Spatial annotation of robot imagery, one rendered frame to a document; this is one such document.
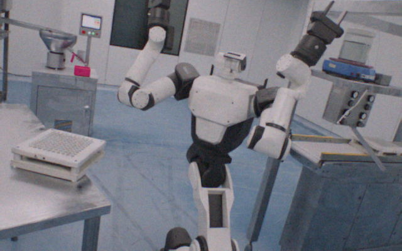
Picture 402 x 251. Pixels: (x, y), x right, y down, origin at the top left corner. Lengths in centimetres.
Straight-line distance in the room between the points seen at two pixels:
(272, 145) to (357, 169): 109
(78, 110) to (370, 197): 279
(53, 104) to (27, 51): 288
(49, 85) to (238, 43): 457
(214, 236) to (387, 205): 150
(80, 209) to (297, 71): 80
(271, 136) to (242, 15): 617
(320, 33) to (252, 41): 617
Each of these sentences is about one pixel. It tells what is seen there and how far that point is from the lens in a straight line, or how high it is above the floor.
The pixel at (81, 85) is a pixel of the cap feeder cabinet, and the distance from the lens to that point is 351.
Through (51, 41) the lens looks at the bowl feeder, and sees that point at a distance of 362.
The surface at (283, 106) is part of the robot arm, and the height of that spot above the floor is 126.
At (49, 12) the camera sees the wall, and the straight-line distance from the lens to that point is 625.
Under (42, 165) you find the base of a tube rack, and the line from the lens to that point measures 124.
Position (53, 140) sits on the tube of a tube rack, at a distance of 132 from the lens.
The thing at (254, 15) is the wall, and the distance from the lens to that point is 724.
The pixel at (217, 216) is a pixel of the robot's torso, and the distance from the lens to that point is 143.
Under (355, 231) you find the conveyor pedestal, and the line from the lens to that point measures 246.
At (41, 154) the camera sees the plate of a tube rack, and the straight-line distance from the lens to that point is 122.
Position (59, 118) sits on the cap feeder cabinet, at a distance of 361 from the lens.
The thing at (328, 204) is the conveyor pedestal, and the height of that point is 60.
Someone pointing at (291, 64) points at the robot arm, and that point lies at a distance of 107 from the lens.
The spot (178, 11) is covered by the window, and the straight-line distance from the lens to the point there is 655.
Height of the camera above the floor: 144
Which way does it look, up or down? 16 degrees down
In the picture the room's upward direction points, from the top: 12 degrees clockwise
